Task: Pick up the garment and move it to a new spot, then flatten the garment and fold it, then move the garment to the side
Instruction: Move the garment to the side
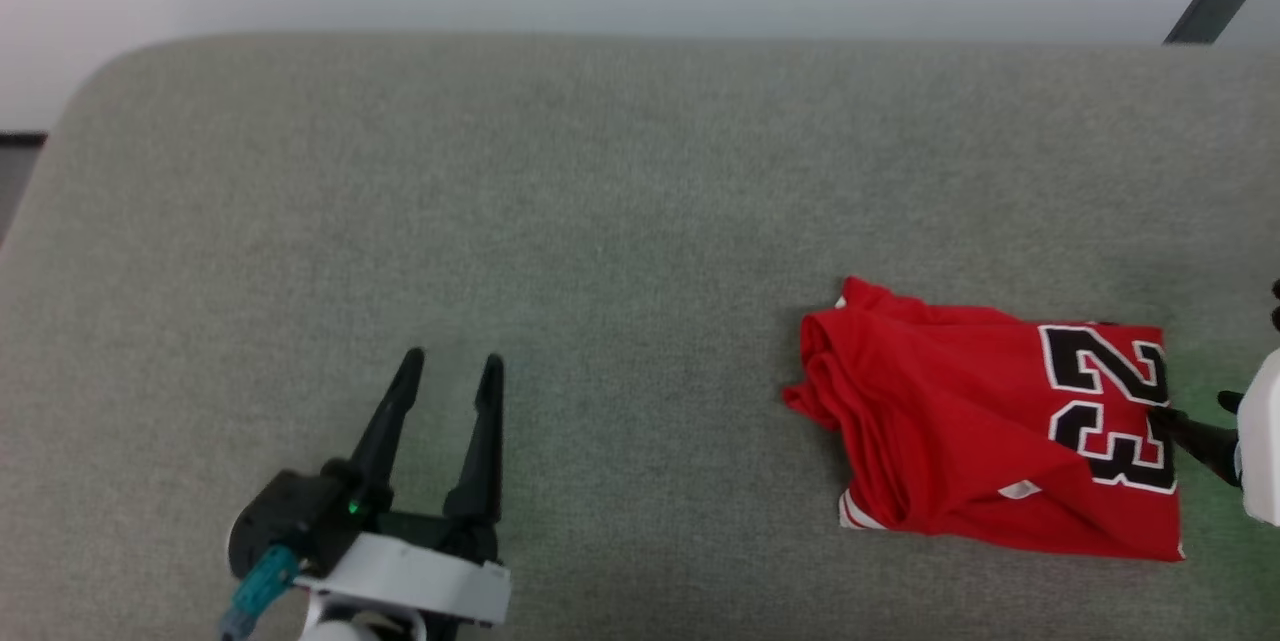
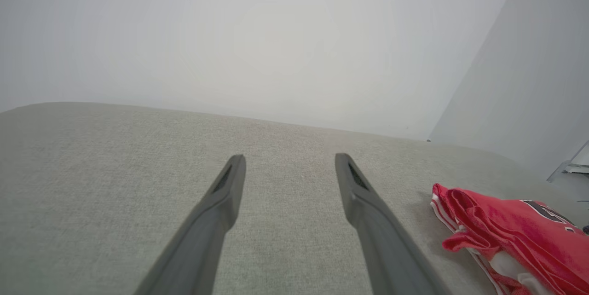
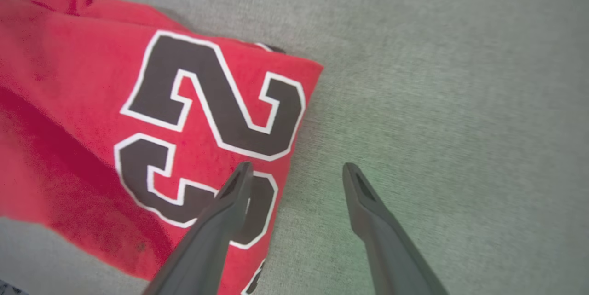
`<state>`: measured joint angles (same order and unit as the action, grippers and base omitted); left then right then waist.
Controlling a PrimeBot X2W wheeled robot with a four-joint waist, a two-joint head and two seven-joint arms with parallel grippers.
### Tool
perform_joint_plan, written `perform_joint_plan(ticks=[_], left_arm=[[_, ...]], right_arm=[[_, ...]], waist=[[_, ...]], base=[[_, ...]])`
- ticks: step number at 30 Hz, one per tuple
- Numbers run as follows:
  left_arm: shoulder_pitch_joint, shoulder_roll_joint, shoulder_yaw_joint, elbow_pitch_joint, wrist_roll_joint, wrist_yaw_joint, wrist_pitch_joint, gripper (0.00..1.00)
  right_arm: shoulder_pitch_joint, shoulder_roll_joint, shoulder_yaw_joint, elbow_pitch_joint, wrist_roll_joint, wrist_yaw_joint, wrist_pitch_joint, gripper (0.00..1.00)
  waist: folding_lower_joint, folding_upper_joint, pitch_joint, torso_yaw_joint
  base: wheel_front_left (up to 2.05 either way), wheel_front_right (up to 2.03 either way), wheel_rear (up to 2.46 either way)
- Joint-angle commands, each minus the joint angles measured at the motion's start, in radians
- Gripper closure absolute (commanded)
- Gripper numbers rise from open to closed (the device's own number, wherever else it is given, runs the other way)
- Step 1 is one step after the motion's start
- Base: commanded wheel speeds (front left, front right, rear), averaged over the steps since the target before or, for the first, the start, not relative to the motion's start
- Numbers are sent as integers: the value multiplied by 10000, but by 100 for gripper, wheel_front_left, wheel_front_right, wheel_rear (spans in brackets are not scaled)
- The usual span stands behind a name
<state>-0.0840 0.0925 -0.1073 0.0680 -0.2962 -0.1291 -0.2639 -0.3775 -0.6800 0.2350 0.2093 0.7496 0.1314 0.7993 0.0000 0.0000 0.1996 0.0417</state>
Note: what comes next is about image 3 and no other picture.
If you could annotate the red white basketball jersey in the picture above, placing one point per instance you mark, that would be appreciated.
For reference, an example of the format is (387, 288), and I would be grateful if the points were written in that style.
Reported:
(83, 101)

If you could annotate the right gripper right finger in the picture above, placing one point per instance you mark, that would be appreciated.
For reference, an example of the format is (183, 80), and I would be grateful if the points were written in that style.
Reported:
(391, 249)

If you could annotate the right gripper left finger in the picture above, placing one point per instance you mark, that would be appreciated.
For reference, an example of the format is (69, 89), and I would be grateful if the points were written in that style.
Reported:
(207, 249)

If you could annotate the grey fabric sofa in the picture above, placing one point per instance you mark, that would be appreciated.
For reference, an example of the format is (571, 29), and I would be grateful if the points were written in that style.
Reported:
(460, 101)

